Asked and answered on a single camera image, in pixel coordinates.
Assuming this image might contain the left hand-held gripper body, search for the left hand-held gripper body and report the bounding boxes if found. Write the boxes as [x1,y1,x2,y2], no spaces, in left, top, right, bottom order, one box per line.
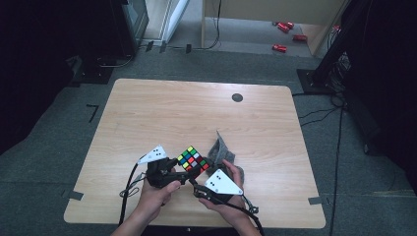
[137,144,185,190]

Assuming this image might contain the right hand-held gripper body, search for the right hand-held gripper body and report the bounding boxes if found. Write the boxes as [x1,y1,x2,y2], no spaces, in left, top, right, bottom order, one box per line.
[192,168,245,207]

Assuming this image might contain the multicoloured puzzle cube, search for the multicoloured puzzle cube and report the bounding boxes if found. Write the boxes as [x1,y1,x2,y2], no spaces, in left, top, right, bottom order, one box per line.
[176,145,211,174]

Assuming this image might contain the grey fuzzy cloth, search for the grey fuzzy cloth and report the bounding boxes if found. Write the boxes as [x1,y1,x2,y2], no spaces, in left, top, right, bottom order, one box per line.
[207,130,246,185]

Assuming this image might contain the person's left hand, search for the person's left hand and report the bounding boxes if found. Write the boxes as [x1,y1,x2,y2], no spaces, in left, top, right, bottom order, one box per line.
[135,166,182,219]

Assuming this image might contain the grey tape piece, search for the grey tape piece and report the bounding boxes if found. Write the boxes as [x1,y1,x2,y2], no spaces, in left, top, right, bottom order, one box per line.
[61,189,85,202]
[307,195,325,207]

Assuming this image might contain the black flat stand base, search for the black flat stand base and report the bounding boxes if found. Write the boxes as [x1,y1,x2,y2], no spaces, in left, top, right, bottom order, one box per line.
[69,54,115,86]

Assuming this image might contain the dark monitor on stand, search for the dark monitor on stand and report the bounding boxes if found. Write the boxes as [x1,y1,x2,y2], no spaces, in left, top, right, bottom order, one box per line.
[110,0,150,59]

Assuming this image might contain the white panel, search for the white panel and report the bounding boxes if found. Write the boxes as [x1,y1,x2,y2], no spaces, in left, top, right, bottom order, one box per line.
[159,0,192,44]

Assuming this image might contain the black metal stand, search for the black metal stand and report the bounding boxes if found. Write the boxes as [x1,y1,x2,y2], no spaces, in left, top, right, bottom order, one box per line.
[296,0,354,96]

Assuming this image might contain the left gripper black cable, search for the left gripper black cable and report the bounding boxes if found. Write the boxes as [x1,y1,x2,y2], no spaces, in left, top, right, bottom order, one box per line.
[118,161,148,228]

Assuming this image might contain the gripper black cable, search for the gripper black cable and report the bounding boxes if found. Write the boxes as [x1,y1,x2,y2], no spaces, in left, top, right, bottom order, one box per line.
[118,161,148,228]
[209,194,267,236]

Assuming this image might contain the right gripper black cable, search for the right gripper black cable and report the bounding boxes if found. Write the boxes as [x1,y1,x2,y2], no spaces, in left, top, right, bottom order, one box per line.
[209,194,267,236]

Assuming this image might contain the black floor cables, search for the black floor cables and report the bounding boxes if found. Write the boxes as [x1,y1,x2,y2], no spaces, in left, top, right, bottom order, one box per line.
[290,90,347,182]

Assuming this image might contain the black hanging cable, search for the black hanging cable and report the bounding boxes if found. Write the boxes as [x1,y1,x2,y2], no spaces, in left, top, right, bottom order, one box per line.
[191,0,223,51]

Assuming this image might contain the light wooden shelf frame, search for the light wooden shelf frame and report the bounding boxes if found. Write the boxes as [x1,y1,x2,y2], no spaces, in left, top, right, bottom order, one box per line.
[200,0,349,57]

